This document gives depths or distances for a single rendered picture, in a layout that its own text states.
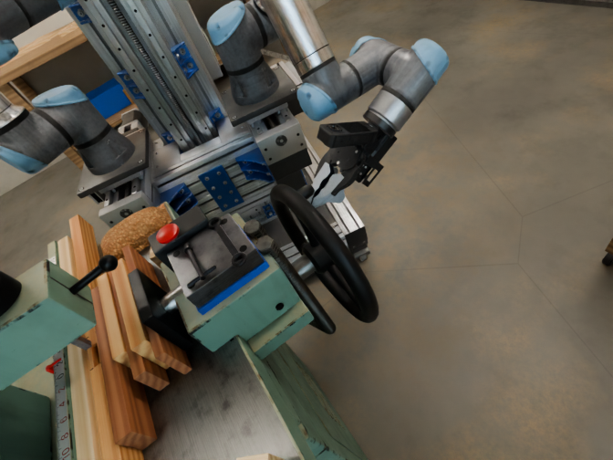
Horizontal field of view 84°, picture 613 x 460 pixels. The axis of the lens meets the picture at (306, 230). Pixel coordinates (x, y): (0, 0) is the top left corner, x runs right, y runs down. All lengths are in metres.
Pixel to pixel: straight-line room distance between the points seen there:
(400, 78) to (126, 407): 0.64
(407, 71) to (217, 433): 0.62
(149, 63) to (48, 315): 0.86
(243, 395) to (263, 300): 0.11
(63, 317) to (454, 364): 1.17
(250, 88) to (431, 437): 1.20
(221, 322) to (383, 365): 0.98
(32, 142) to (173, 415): 0.81
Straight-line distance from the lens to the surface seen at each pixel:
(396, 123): 0.68
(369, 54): 0.74
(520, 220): 1.70
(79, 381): 0.53
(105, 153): 1.17
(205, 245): 0.45
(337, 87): 0.69
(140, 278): 0.49
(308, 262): 0.59
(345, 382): 1.37
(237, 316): 0.46
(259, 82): 1.09
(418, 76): 0.69
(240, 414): 0.45
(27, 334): 0.47
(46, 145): 1.12
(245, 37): 1.06
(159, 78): 1.20
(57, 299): 0.45
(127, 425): 0.47
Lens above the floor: 1.29
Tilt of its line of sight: 47 degrees down
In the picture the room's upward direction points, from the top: 25 degrees counter-clockwise
